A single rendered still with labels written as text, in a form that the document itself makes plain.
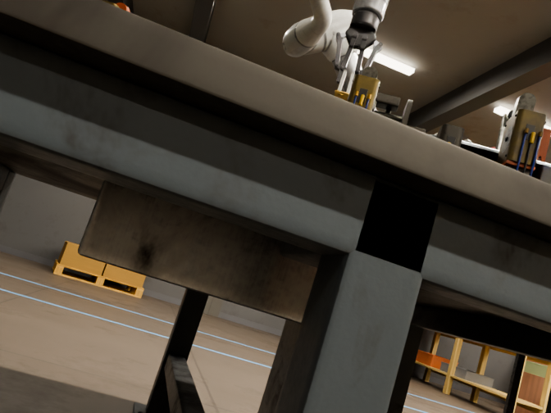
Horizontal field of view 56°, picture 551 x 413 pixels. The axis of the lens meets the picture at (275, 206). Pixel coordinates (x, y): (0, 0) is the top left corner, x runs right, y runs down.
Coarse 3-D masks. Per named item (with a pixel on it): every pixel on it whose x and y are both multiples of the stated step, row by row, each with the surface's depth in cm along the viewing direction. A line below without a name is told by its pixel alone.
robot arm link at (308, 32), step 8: (312, 0) 160; (320, 0) 160; (328, 0) 164; (312, 8) 165; (320, 8) 164; (328, 8) 166; (312, 16) 177; (320, 16) 168; (328, 16) 169; (304, 24) 181; (312, 24) 176; (320, 24) 172; (328, 24) 173; (296, 32) 186; (304, 32) 182; (312, 32) 179; (320, 32) 178; (304, 40) 185; (312, 40) 183
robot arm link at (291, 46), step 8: (296, 24) 188; (288, 32) 192; (288, 40) 192; (296, 40) 187; (320, 40) 193; (288, 48) 195; (296, 48) 191; (304, 48) 190; (312, 48) 193; (320, 48) 196; (296, 56) 198
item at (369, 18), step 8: (360, 16) 138; (368, 16) 138; (376, 16) 139; (352, 24) 141; (360, 24) 139; (368, 24) 138; (376, 24) 139; (352, 32) 140; (360, 32) 140; (368, 32) 140; (360, 40) 140; (368, 40) 139
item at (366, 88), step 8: (360, 80) 115; (368, 80) 115; (376, 80) 115; (352, 88) 116; (360, 88) 115; (368, 88) 115; (376, 88) 115; (352, 96) 115; (360, 96) 115; (368, 96) 114; (360, 104) 114; (368, 104) 114
